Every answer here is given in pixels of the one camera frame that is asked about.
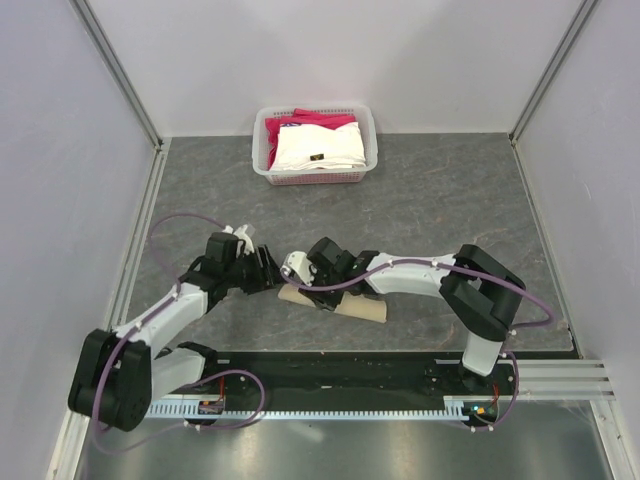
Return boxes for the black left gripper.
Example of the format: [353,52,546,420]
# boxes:
[224,245,290,296]

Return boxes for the beige cloth napkin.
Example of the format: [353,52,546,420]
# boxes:
[278,285,387,324]

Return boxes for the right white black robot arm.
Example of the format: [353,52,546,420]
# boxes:
[296,237,526,394]

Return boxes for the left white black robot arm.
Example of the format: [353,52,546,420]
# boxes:
[67,232,283,432]

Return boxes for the white folded shirt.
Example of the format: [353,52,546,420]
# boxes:
[270,121,366,171]

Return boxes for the white plastic basket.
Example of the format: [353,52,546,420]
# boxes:
[252,104,378,186]

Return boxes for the pink folded garment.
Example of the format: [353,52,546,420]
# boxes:
[264,108,357,168]

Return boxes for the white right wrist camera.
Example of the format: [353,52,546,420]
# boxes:
[282,251,316,286]

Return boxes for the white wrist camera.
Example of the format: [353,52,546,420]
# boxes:
[282,251,316,286]
[223,224,255,256]

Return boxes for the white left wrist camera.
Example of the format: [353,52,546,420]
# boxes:
[223,224,255,256]

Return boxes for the blue slotted cable duct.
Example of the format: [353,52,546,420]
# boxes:
[144,396,469,421]

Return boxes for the left aluminium frame post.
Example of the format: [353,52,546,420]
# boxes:
[69,0,164,149]

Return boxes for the aluminium frame post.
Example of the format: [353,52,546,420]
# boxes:
[508,0,600,146]
[69,0,164,149]

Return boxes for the right aluminium frame post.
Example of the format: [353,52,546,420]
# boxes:
[508,0,600,146]

